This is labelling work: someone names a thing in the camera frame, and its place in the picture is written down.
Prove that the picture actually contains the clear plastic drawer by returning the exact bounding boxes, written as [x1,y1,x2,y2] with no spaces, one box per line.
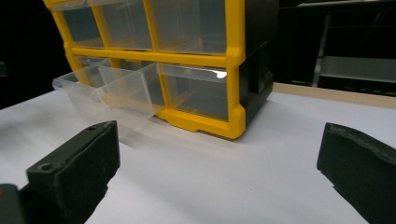
[49,0,92,12]
[156,63,230,122]
[74,55,114,88]
[98,0,154,51]
[148,0,228,56]
[51,60,166,129]

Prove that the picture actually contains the yellow and black drawer cabinet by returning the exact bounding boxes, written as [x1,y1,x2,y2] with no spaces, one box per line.
[42,0,280,140]

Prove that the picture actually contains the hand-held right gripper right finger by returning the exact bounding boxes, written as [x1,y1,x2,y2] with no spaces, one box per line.
[316,121,396,224]

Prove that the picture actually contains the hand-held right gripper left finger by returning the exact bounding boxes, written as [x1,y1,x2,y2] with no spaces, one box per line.
[19,119,121,224]

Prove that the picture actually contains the grey shelf board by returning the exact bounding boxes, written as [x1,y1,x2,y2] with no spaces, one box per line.
[319,55,396,84]

